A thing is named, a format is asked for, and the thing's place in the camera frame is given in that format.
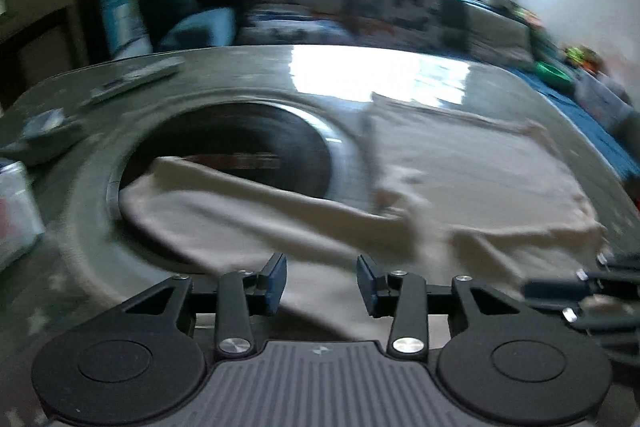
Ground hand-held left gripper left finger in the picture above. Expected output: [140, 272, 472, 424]
[120, 253, 289, 361]

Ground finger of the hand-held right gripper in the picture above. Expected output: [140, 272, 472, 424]
[562, 302, 640, 348]
[521, 253, 640, 308]

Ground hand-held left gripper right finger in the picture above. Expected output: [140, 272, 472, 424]
[355, 254, 522, 361]

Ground cream knit garment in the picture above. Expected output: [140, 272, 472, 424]
[120, 92, 609, 343]

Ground blue cloth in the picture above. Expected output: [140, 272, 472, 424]
[520, 72, 640, 180]

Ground clear plastic box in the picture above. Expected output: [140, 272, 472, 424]
[574, 72, 634, 128]

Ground green bowl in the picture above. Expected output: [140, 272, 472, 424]
[534, 60, 574, 88]

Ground small plush toys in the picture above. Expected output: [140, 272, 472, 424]
[562, 45, 602, 70]

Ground grey remote control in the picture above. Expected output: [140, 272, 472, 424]
[89, 57, 184, 104]

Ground grey pillow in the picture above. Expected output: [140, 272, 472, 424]
[464, 2, 534, 68]

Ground white packet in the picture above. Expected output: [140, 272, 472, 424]
[0, 161, 47, 274]

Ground butterfly print pillow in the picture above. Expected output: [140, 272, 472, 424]
[345, 0, 442, 48]
[239, 0, 352, 46]

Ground small grey object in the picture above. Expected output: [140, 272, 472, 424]
[0, 109, 87, 166]

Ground teal cart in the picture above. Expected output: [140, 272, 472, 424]
[96, 0, 147, 58]

